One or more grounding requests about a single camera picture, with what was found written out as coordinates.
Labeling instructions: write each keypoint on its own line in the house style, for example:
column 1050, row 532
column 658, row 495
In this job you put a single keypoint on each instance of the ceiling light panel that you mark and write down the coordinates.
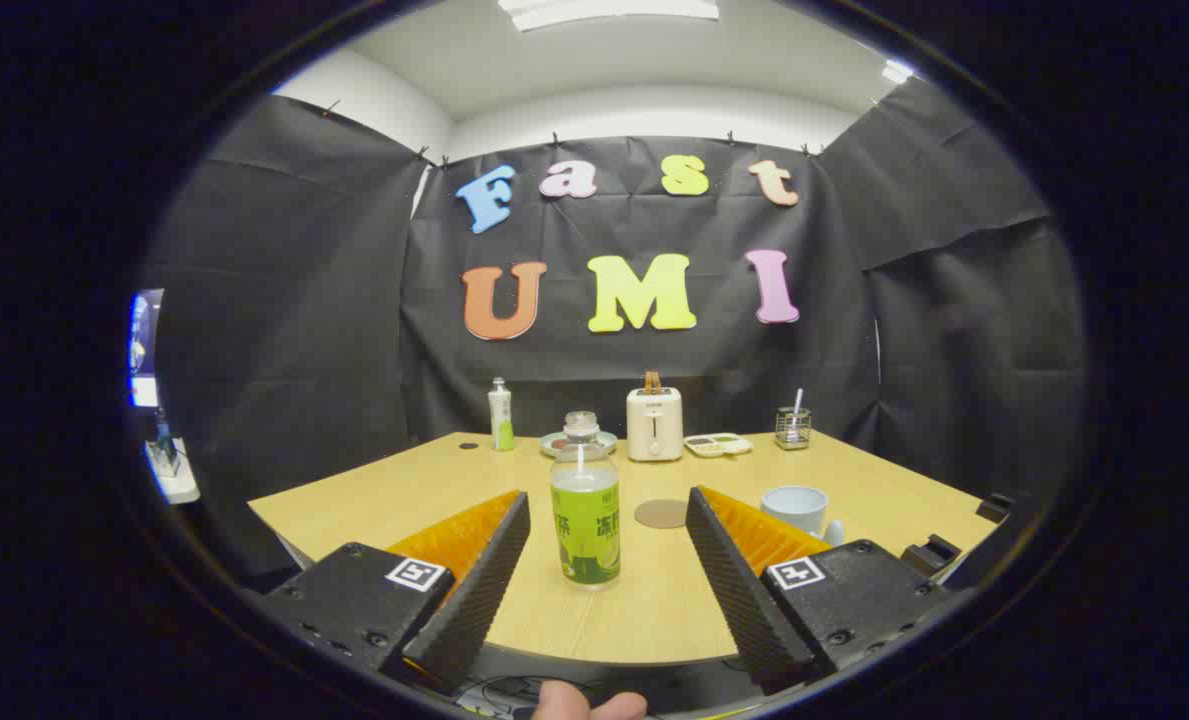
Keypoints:
column 604, row 10

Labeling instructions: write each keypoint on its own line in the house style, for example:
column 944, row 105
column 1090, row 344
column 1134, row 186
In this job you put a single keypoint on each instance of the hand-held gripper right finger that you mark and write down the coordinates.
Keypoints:
column 734, row 590

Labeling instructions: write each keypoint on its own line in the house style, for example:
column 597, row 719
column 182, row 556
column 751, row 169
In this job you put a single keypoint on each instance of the white cup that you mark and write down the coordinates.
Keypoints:
column 792, row 508

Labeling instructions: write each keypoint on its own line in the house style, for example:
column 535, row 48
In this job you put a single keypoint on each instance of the wooden table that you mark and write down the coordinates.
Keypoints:
column 654, row 610

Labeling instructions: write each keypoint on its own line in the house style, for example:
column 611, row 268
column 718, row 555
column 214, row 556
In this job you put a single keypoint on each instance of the cream toaster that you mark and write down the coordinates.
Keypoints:
column 654, row 430

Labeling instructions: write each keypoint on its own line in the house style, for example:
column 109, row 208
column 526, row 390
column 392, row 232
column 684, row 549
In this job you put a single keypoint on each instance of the round brown coaster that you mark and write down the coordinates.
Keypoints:
column 660, row 514

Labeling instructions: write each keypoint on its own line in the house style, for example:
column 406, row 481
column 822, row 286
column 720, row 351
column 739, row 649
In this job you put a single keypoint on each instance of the green label juice bottle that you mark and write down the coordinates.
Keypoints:
column 586, row 535

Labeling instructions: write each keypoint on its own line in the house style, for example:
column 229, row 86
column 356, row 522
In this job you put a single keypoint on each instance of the pale green plate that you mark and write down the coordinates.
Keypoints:
column 554, row 444

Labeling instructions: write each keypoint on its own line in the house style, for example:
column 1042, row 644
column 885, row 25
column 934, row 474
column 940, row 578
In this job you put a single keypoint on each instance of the small white green bottle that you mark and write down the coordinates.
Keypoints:
column 501, row 415

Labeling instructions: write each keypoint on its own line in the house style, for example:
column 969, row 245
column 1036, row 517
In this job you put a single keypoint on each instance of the white divided tray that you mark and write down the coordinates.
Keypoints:
column 718, row 444

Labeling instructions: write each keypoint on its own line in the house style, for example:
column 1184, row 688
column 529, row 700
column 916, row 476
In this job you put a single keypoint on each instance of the black backdrop cloth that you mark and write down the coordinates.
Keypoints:
column 654, row 360

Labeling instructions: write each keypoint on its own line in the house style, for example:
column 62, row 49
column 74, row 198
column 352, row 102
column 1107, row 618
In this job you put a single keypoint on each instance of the black table clamp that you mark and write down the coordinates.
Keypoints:
column 995, row 507

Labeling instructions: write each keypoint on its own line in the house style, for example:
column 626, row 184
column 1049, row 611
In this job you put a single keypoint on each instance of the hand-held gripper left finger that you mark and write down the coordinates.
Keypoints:
column 474, row 590

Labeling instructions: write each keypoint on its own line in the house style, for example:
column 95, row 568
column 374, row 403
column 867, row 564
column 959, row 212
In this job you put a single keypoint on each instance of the bright screen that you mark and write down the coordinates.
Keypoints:
column 144, row 345

